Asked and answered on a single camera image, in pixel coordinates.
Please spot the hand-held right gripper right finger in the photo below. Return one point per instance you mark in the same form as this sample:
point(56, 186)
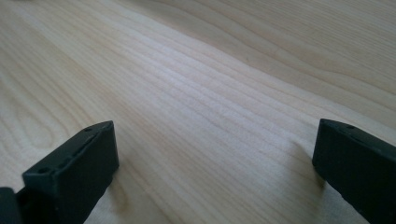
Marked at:
point(358, 168)

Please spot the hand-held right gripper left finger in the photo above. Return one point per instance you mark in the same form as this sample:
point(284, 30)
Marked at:
point(74, 174)

